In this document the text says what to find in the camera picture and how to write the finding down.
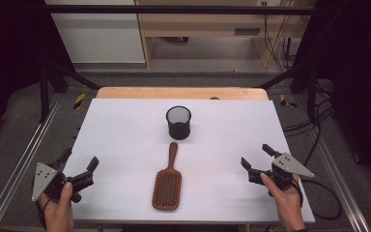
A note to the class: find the white power strip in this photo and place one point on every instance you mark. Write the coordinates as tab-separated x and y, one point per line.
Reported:
268	2

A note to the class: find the white cabinet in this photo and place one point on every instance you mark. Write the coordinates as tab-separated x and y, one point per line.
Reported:
99	35

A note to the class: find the black mesh cup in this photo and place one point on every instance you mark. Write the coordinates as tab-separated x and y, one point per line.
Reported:
178	129

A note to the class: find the brown wooden hairbrush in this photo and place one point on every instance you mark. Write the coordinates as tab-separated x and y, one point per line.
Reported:
167	185

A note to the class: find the person's left hand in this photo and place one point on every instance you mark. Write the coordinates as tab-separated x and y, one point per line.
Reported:
58	211

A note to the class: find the aluminium rail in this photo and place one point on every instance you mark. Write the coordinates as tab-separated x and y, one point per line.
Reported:
338	180
22	161

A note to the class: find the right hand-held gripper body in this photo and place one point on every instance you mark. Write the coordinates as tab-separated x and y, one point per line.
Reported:
290	165

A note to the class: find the light wooden desk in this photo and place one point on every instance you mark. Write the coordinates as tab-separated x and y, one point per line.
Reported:
206	24

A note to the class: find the black curtain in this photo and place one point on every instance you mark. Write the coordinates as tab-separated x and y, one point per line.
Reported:
357	80
13	64

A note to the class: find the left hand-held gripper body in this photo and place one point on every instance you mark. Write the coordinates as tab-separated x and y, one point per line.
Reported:
43	179

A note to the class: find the yellow black tape marker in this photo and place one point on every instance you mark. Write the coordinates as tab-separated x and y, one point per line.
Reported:
79	101
286	101

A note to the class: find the person's right hand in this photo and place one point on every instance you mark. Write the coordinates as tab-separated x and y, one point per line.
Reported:
285	201

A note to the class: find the black frame strut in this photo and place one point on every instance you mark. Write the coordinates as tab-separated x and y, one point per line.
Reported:
283	77
74	75

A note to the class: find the black horizontal frame bar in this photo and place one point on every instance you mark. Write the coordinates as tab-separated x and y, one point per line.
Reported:
174	9

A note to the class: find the white board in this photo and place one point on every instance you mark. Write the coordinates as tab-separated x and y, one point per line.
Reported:
206	193

